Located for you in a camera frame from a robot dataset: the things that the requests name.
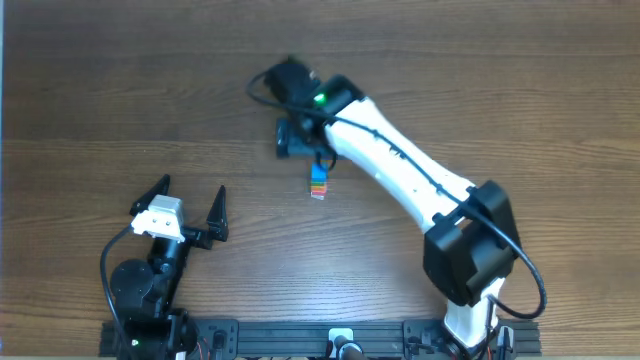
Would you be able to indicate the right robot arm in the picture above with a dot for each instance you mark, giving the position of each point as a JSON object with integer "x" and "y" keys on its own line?
{"x": 395, "y": 165}

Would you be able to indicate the mounting rail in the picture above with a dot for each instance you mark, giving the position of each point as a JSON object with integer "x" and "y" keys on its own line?
{"x": 290, "y": 340}

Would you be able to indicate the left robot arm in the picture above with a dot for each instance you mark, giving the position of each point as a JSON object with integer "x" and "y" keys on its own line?
{"x": 131, "y": 282}

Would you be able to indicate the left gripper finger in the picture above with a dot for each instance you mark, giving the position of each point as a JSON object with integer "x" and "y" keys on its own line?
{"x": 218, "y": 217}
{"x": 157, "y": 187}

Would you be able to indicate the blue cube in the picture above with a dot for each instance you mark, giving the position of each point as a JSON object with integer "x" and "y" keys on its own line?
{"x": 319, "y": 172}

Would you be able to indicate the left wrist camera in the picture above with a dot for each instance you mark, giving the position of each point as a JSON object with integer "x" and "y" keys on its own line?
{"x": 160, "y": 218}

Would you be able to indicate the orange cube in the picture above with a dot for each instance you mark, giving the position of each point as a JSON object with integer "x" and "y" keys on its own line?
{"x": 319, "y": 187}

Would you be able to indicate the pink cube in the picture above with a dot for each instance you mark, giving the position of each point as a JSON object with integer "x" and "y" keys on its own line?
{"x": 318, "y": 192}

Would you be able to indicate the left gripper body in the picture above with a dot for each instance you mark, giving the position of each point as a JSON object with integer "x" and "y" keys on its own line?
{"x": 198, "y": 238}

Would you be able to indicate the green cube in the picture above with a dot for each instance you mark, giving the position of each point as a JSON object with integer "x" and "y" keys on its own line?
{"x": 319, "y": 183}

